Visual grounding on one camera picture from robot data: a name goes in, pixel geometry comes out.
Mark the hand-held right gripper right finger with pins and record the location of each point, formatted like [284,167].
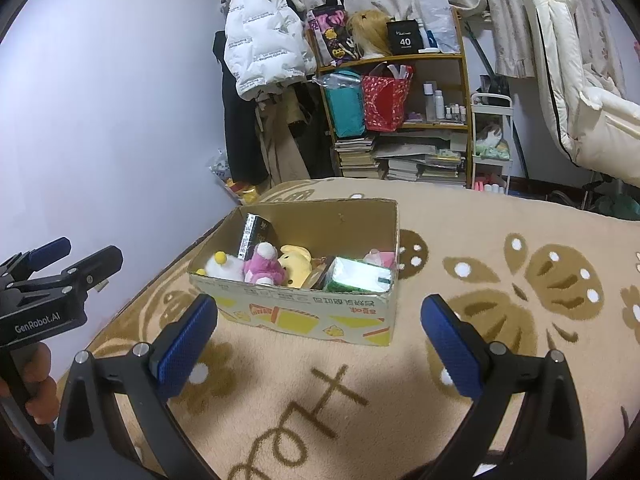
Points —
[450,350]

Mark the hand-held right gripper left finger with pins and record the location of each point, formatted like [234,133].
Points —
[185,345]

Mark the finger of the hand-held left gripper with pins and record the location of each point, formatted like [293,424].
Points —
[47,250]
[95,265]

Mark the white fluffy plush toy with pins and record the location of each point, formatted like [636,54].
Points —
[225,266]

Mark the pink plush toy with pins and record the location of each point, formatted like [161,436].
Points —
[262,265]

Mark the pink roll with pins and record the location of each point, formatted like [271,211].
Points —
[380,258]

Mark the printed cardboard box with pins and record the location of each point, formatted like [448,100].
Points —
[300,320]

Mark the green tissue packet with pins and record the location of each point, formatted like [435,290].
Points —
[355,275]

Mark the black rectangular box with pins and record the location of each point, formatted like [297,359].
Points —
[255,235]

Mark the yellow plush toy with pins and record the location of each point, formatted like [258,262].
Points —
[295,265]

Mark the person's left hand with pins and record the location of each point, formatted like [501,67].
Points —
[42,390]

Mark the beige patterned blanket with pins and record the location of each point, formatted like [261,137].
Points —
[500,410]

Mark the crumpled plastic bag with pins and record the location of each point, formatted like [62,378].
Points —
[220,165]

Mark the yellow packets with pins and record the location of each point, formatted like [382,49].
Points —
[242,192]

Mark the black coat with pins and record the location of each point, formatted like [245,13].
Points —
[240,130]

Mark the pile of books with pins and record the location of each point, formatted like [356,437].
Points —
[355,157]

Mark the beige coat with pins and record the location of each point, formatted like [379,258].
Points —
[285,155]

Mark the green cloth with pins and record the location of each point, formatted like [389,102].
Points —
[617,207]

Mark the wooden shelf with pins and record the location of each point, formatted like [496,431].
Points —
[464,110]

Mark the row of cosmetic bottles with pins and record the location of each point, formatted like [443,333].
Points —
[440,105]

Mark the white trolley cart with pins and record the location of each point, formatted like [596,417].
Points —
[492,100]

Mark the red gift bag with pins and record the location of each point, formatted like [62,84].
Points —
[382,105]

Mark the teal bag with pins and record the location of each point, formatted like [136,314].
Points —
[345,110]

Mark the white puffer jacket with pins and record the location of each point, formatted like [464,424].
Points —
[260,45]

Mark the white padded chair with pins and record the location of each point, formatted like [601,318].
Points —
[575,85]

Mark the black box white label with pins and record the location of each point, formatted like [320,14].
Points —
[402,37]

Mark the pink printed bag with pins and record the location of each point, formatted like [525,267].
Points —
[330,35]

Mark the blonde wig head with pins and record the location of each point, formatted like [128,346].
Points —
[370,30]

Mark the clear plastic bag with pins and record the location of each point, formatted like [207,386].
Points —
[435,10]

